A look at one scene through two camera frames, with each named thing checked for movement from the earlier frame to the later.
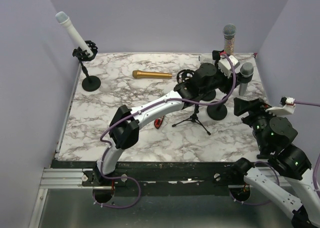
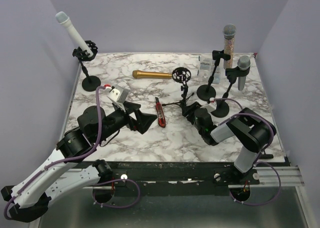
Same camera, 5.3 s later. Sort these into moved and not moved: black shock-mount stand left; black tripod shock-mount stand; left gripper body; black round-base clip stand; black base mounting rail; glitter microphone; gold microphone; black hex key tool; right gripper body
Moved: left gripper body; black tripod shock-mount stand; right gripper body
Not moved: black shock-mount stand left; black hex key tool; black base mounting rail; gold microphone; glitter microphone; black round-base clip stand
